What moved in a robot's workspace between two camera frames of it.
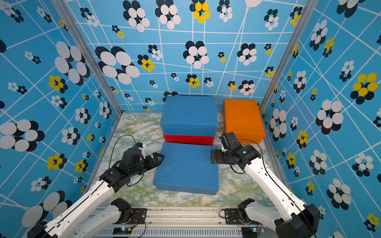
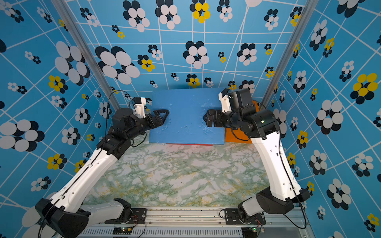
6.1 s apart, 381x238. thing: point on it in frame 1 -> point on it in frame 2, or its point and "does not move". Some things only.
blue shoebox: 187,167 -> 185,123
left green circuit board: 122,230 does not move
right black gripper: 219,159 -> 218,114
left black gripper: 152,163 -> 158,117
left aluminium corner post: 64,9 does not move
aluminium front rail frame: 177,223 does not move
